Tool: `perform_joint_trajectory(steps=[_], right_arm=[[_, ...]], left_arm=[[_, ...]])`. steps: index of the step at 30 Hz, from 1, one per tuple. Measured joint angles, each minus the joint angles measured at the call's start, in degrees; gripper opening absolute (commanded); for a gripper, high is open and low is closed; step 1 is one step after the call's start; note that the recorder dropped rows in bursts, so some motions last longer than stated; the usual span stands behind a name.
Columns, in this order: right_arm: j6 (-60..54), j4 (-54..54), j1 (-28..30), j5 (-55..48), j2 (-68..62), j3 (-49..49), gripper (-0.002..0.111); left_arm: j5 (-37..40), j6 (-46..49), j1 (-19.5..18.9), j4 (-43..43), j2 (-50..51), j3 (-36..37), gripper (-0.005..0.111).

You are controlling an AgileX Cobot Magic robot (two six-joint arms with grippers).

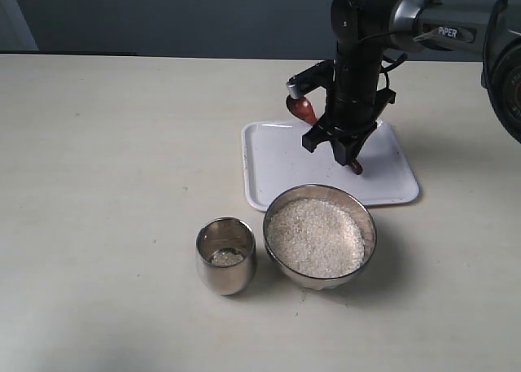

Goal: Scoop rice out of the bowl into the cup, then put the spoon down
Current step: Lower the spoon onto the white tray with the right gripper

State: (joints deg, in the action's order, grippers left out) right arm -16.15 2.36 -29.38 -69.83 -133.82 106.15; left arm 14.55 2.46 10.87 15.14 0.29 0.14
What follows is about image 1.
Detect brown wooden spoon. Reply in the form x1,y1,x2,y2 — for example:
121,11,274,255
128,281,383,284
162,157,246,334
286,95,363,175

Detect steel bowl of rice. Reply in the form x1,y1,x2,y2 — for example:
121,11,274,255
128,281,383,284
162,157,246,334
263,185,377,291

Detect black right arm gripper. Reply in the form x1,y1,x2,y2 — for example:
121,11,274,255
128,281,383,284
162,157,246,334
294,60,396,165

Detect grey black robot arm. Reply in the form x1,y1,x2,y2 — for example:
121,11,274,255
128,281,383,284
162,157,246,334
286,0,520,173

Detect stainless steel cup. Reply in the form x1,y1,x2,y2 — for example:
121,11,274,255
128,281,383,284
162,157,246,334
196,217,257,295

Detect white plastic tray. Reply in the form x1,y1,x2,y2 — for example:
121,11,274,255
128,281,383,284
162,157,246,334
242,120,420,212

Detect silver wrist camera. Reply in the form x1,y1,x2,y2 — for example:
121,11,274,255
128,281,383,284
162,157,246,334
286,76,303,99

